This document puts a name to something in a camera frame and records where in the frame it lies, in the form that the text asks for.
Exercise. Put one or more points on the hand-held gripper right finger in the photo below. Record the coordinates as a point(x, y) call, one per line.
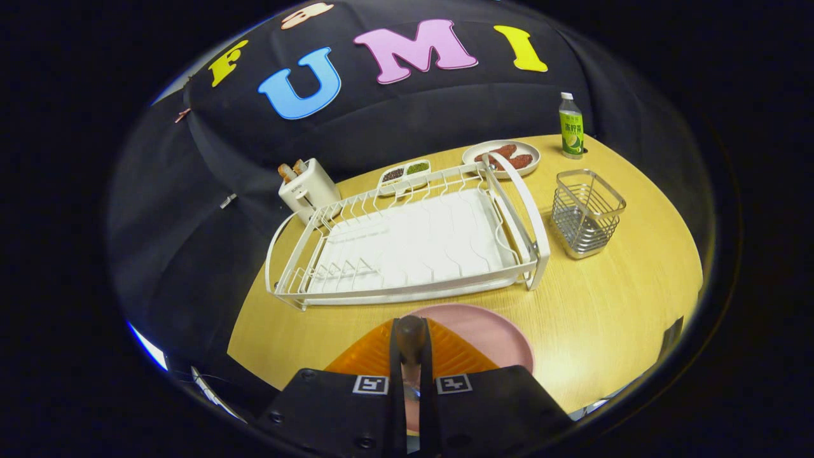
point(427, 394)

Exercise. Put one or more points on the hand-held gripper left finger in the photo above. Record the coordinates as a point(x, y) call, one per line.
point(397, 381)

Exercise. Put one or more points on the pink plate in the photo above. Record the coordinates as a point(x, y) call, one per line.
point(496, 337)

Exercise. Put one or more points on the white divided seasoning dish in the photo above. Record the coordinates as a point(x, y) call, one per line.
point(404, 173)

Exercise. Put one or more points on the white round plate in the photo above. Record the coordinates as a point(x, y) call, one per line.
point(531, 149)

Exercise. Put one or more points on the white toaster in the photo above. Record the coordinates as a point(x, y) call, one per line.
point(315, 187)

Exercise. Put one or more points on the toasted bread slice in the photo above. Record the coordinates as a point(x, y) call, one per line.
point(299, 166)
point(287, 173)

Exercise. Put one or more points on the red sausage piece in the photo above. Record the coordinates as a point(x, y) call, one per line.
point(502, 151)
point(520, 161)

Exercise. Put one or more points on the black backdrop cloth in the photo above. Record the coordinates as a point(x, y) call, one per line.
point(413, 121)

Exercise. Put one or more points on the green label drink bottle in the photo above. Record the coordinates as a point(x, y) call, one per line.
point(571, 133)

